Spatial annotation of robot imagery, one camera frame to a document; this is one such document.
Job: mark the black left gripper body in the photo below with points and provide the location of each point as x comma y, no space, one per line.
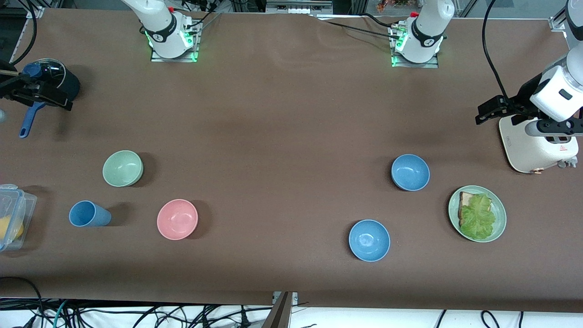
522,101

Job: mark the green plate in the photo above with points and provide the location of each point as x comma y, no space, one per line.
499,207

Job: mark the glass lid with blue knob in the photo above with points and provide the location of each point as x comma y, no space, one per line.
52,70

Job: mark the metal support post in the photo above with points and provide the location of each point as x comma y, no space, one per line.
280,314

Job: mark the blue cup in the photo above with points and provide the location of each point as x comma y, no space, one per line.
86,214

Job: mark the green bowl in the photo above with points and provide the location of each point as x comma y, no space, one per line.
122,168

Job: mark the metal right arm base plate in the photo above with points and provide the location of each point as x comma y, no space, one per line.
191,57

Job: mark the clear blue-rimmed plastic container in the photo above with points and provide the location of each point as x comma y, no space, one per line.
28,205

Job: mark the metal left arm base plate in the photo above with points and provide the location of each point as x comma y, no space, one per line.
410,65

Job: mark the green lettuce leaf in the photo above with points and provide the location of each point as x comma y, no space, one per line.
478,218

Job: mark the bread slice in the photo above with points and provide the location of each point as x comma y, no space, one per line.
465,198

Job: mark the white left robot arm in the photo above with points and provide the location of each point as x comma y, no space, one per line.
426,27

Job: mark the dark blue saucepan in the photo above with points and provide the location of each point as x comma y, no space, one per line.
70,86

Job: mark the yellow fruit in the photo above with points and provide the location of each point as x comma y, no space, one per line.
9,228

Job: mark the aluminium corner bracket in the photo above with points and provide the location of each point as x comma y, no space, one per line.
36,11
556,23

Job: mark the blue bowl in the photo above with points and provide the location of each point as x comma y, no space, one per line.
369,240
410,172

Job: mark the pink bowl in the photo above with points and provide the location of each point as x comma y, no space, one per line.
176,219

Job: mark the brown table cover cloth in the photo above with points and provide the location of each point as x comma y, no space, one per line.
291,114

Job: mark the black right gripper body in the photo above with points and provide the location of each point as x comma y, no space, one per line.
10,86

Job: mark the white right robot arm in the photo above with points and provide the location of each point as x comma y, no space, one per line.
159,23

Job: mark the white toaster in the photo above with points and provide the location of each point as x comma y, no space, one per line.
528,150

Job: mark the grey metal frame rail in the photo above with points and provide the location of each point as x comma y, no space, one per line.
298,5

